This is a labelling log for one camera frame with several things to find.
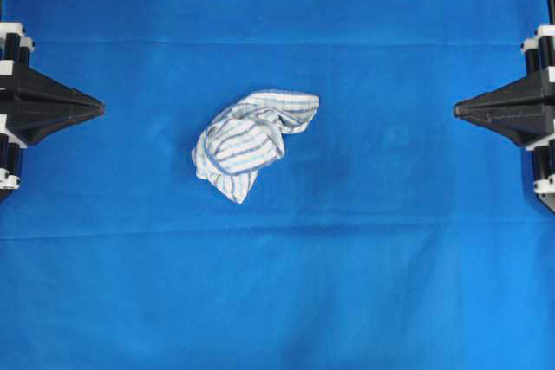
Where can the white blue striped towel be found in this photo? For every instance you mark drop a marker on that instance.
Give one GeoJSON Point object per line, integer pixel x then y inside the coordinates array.
{"type": "Point", "coordinates": [249, 135]}

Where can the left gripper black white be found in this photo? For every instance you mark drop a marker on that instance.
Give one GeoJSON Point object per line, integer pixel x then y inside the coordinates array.
{"type": "Point", "coordinates": [21, 131]}

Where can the blue table cloth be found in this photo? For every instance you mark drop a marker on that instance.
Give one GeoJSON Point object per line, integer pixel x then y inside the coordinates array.
{"type": "Point", "coordinates": [389, 236]}

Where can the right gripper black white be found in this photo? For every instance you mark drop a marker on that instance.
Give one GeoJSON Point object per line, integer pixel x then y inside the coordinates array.
{"type": "Point", "coordinates": [535, 134]}

